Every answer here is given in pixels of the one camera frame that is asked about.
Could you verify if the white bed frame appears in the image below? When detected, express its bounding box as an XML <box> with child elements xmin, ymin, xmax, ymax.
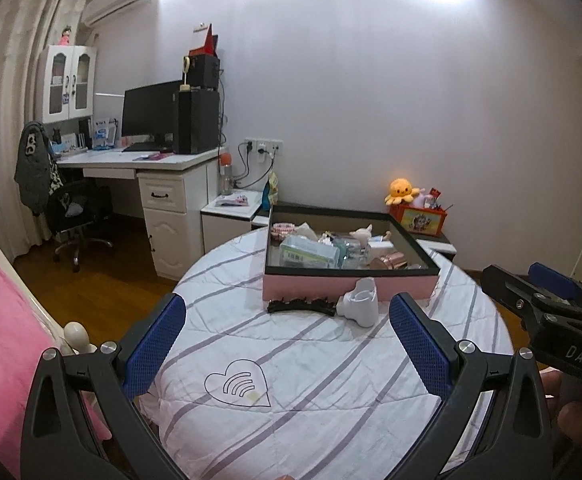
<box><xmin>0</xmin><ymin>220</ymin><xmax>92</xmax><ymax>356</ymax></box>

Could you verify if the black hair clip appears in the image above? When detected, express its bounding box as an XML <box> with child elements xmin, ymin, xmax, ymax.
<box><xmin>267</xmin><ymin>297</ymin><xmax>338</xmax><ymax>317</ymax></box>

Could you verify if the rose gold jar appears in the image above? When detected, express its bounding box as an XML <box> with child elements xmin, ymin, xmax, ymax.
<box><xmin>369</xmin><ymin>252</ymin><xmax>407</xmax><ymax>271</ymax></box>

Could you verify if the pink blanket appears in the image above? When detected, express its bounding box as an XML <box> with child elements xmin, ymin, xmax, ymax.
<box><xmin>0</xmin><ymin>225</ymin><xmax>112</xmax><ymax>478</ymax></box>

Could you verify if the bottle with orange cap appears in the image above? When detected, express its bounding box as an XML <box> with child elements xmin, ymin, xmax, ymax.
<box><xmin>219</xmin><ymin>152</ymin><xmax>234</xmax><ymax>196</ymax></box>

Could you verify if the blue white box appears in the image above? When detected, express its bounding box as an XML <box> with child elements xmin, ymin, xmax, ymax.
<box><xmin>91</xmin><ymin>117</ymin><xmax>119</xmax><ymax>150</ymax></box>

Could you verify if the black speaker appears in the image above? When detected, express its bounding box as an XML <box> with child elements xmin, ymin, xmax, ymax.
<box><xmin>189</xmin><ymin>54</ymin><xmax>220</xmax><ymax>91</ymax></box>

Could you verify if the white desk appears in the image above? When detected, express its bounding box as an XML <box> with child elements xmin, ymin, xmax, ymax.
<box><xmin>56</xmin><ymin>146</ymin><xmax>228</xmax><ymax>281</ymax></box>

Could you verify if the clear plastic box green label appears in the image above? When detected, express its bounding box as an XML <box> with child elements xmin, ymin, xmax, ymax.
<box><xmin>278</xmin><ymin>236</ymin><xmax>342</xmax><ymax>270</ymax></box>

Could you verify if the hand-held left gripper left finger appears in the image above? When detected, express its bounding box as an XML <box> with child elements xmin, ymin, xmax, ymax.
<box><xmin>20</xmin><ymin>292</ymin><xmax>192</xmax><ymax>480</ymax></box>

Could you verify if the white glass-door cabinet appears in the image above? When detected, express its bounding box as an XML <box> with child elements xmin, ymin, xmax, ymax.
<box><xmin>35</xmin><ymin>45</ymin><xmax>97</xmax><ymax>125</ymax></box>

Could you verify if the black office chair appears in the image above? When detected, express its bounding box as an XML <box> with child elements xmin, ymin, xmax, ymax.
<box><xmin>44</xmin><ymin>180</ymin><xmax>114</xmax><ymax>273</ymax></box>

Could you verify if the grey jacket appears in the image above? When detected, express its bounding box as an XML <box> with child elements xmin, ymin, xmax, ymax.
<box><xmin>14</xmin><ymin>121</ymin><xmax>64</xmax><ymax>216</ymax></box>

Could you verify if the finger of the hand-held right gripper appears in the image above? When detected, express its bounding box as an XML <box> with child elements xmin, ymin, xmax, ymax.
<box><xmin>481</xmin><ymin>264</ymin><xmax>566</xmax><ymax>333</ymax></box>
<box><xmin>528</xmin><ymin>261</ymin><xmax>582</xmax><ymax>316</ymax></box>

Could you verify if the yellow blue snack bag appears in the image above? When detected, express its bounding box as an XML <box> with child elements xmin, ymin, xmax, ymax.
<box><xmin>261</xmin><ymin>172</ymin><xmax>281</xmax><ymax>211</ymax></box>

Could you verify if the small clear plastic container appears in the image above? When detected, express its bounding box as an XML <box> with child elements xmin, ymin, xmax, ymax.
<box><xmin>333</xmin><ymin>237</ymin><xmax>362</xmax><ymax>268</ymax></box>

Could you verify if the orange octopus plush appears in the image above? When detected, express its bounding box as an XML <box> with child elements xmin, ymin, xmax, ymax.
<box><xmin>385</xmin><ymin>178</ymin><xmax>424</xmax><ymax>206</ymax></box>

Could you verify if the red printed box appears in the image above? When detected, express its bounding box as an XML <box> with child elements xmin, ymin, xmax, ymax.
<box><xmin>390</xmin><ymin>202</ymin><xmax>448</xmax><ymax>237</ymax></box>

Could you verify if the pink storage box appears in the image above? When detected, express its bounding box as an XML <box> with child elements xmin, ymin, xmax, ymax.
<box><xmin>262</xmin><ymin>204</ymin><xmax>442</xmax><ymax>302</ymax></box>

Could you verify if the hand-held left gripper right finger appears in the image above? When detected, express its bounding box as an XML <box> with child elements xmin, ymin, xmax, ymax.
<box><xmin>386</xmin><ymin>292</ymin><xmax>554</xmax><ymax>480</ymax></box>

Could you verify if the black power cable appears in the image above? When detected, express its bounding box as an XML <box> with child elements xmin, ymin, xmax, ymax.
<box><xmin>233</xmin><ymin>141</ymin><xmax>274</xmax><ymax>191</ymax></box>

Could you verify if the black computer tower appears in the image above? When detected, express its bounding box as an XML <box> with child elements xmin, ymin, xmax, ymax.
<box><xmin>177</xmin><ymin>89</ymin><xmax>220</xmax><ymax>156</ymax></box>

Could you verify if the white shoe-shaped holder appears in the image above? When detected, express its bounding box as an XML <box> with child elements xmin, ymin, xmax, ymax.
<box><xmin>336</xmin><ymin>277</ymin><xmax>379</xmax><ymax>327</ymax></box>

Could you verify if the red gift box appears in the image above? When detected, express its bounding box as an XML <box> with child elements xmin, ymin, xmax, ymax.
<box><xmin>188</xmin><ymin>23</ymin><xmax>219</xmax><ymax>57</ymax></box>

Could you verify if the pink unicorn figurine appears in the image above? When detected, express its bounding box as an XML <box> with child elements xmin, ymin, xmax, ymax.
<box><xmin>348</xmin><ymin>225</ymin><xmax>376</xmax><ymax>248</ymax></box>

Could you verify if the beige curtain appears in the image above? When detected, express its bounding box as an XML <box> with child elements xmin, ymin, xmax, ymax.
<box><xmin>0</xmin><ymin>0</ymin><xmax>84</xmax><ymax>256</ymax></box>

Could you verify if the small white box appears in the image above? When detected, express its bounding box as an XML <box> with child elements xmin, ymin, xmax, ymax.
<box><xmin>368</xmin><ymin>232</ymin><xmax>394</xmax><ymax>261</ymax></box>

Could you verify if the person's right hand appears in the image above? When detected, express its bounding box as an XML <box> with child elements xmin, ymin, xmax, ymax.
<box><xmin>541</xmin><ymin>367</ymin><xmax>582</xmax><ymax>447</ymax></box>

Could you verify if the black computer monitor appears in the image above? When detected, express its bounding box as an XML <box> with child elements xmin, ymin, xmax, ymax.
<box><xmin>121</xmin><ymin>80</ymin><xmax>183</xmax><ymax>147</ymax></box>

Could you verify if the white nightstand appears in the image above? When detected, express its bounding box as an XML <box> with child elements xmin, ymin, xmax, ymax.
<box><xmin>200</xmin><ymin>190</ymin><xmax>272</xmax><ymax>257</ymax></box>

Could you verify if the white wall outlet strip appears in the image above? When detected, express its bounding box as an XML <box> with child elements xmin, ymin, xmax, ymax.
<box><xmin>244</xmin><ymin>137</ymin><xmax>284</xmax><ymax>156</ymax></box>

